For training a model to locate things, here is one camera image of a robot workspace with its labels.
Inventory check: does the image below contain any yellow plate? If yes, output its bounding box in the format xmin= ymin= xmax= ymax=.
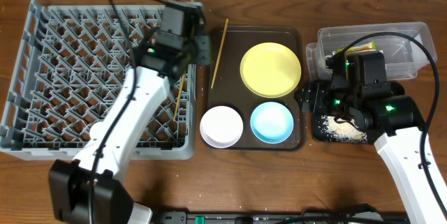
xmin=240 ymin=43 xmax=302 ymax=98

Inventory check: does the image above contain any wooden chopstick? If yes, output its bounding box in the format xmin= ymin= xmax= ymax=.
xmin=210 ymin=18 xmax=229 ymax=89
xmin=173 ymin=73 xmax=186 ymax=121

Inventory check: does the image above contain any dark brown serving tray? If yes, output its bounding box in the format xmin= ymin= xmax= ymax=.
xmin=206 ymin=25 xmax=307 ymax=151

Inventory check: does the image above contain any pile of rice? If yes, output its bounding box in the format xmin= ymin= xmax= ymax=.
xmin=319 ymin=116 xmax=367 ymax=142

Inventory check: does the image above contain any light blue bowl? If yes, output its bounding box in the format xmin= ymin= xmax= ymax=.
xmin=250 ymin=102 xmax=294 ymax=144

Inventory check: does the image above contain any grey dishwasher rack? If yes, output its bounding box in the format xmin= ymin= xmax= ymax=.
xmin=0 ymin=0 xmax=199 ymax=161

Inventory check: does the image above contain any green orange snack wrapper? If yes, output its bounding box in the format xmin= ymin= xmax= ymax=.
xmin=345 ymin=41 xmax=376 ymax=54

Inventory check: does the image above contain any white pink bowl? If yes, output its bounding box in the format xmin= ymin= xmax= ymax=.
xmin=200 ymin=106 xmax=244 ymax=149

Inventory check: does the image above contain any clear plastic bin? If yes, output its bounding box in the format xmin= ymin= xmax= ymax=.
xmin=305 ymin=21 xmax=438 ymax=82

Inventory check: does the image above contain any black waste tray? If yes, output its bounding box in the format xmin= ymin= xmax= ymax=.
xmin=310 ymin=79 xmax=406 ymax=144

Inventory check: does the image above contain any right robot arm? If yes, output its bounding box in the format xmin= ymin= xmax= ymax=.
xmin=294 ymin=50 xmax=446 ymax=223

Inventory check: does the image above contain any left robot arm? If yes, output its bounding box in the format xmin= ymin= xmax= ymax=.
xmin=48 ymin=1 xmax=210 ymax=223

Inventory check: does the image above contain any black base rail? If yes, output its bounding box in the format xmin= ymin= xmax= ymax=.
xmin=150 ymin=204 xmax=410 ymax=224

